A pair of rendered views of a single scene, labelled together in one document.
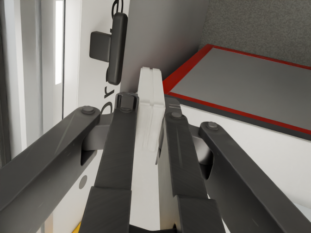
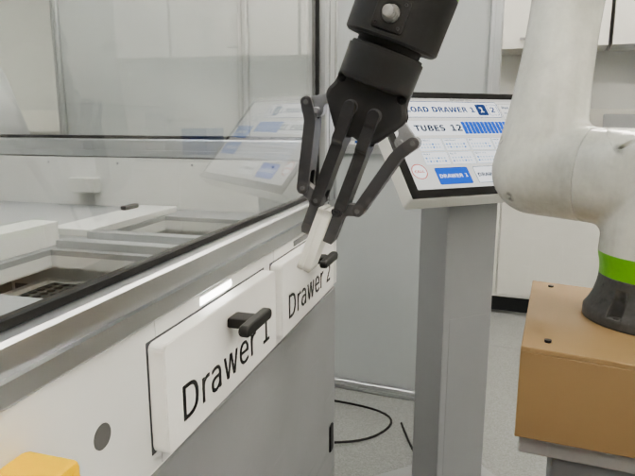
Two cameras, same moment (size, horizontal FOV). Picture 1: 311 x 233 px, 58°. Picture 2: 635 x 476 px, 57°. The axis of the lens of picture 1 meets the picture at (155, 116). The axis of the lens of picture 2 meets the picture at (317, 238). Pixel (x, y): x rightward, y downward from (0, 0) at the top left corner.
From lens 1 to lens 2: 0.67 m
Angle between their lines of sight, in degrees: 100
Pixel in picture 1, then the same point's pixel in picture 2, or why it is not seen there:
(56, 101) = (191, 304)
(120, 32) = (266, 311)
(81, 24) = (238, 296)
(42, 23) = (226, 265)
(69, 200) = (92, 404)
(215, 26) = not seen: outside the picture
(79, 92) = (211, 316)
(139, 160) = not seen: outside the picture
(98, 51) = (239, 316)
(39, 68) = (208, 272)
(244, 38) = not seen: outside the picture
